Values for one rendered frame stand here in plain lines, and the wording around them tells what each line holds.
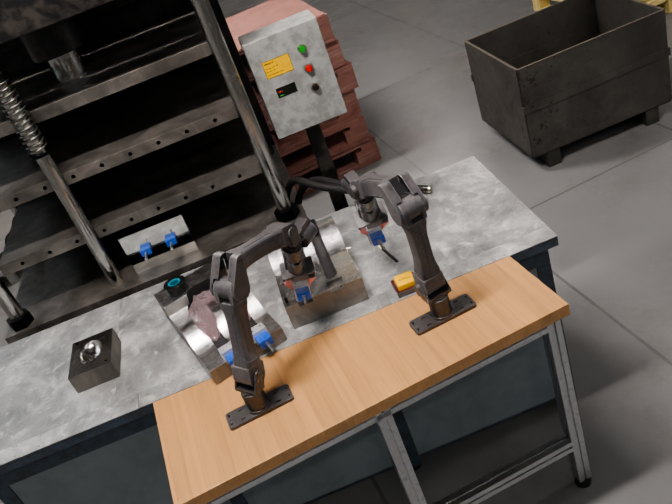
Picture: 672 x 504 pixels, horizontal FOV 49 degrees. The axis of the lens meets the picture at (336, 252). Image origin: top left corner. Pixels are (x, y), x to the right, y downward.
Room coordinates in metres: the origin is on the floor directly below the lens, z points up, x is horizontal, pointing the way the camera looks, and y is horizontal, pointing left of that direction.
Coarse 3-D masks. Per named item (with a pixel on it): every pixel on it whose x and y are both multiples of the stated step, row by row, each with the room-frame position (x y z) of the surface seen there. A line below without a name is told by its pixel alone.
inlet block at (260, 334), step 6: (258, 324) 1.91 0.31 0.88; (252, 330) 1.90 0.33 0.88; (258, 330) 1.88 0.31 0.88; (264, 330) 1.89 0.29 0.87; (258, 336) 1.87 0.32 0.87; (264, 336) 1.86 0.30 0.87; (270, 336) 1.85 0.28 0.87; (258, 342) 1.85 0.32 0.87; (264, 342) 1.84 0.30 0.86; (270, 342) 1.85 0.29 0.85; (264, 348) 1.84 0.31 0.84; (270, 348) 1.81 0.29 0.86
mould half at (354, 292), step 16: (320, 224) 2.28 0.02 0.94; (336, 240) 2.19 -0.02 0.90; (272, 256) 2.22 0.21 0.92; (336, 256) 2.12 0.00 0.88; (320, 272) 2.06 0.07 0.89; (352, 272) 1.99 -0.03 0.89; (288, 288) 2.04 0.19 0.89; (320, 288) 1.97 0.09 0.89; (352, 288) 1.94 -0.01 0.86; (288, 304) 1.95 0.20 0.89; (320, 304) 1.94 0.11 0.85; (336, 304) 1.94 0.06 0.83; (352, 304) 1.94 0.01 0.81; (304, 320) 1.94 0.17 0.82
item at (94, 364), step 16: (96, 336) 2.22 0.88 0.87; (112, 336) 2.19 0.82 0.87; (80, 352) 2.16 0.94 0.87; (96, 352) 2.16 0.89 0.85; (112, 352) 2.10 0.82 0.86; (80, 368) 2.07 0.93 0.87; (96, 368) 2.04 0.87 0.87; (112, 368) 2.04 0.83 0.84; (80, 384) 2.04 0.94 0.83; (96, 384) 2.04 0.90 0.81
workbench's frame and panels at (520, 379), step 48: (480, 384) 1.94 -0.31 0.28; (528, 384) 1.94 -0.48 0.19; (96, 432) 1.84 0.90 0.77; (144, 432) 1.89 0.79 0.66; (432, 432) 1.93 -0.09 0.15; (0, 480) 1.87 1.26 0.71; (48, 480) 1.88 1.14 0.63; (96, 480) 1.88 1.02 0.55; (144, 480) 1.89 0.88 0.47; (288, 480) 1.91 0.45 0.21; (336, 480) 1.91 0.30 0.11
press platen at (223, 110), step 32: (128, 96) 3.40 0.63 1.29; (160, 96) 3.22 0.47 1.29; (192, 96) 3.05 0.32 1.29; (224, 96) 2.89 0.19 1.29; (64, 128) 3.29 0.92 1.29; (96, 128) 3.11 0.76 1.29; (128, 128) 2.95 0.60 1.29; (160, 128) 2.81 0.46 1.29; (192, 128) 2.74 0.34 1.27; (0, 160) 3.18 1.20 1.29; (32, 160) 3.02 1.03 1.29; (64, 160) 2.86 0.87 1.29; (96, 160) 2.73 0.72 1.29; (128, 160) 2.73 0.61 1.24; (0, 192) 2.78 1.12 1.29; (32, 192) 2.71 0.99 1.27
